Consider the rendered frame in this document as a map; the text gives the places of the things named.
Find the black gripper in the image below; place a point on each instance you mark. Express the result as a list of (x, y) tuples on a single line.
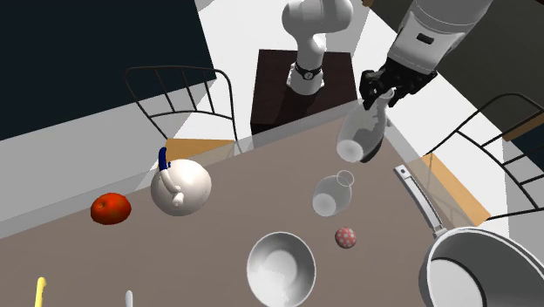
[(401, 76)]

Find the clear glass vase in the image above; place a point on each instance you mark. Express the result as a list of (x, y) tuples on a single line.
[(361, 127), (331, 195)]

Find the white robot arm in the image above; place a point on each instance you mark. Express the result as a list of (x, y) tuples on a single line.
[(316, 17)]

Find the dark brown robot stand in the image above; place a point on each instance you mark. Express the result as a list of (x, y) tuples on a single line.
[(272, 89)]

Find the red white-dotted ball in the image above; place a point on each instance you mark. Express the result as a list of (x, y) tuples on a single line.
[(345, 238)]

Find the grey frying pan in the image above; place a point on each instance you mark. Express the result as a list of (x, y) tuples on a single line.
[(476, 272)]

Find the white bowl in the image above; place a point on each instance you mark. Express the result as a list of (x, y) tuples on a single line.
[(280, 268)]

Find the white round figure blue cap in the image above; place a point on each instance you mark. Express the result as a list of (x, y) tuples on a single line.
[(189, 187)]

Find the red apple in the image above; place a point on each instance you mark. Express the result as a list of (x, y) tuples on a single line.
[(110, 208)]

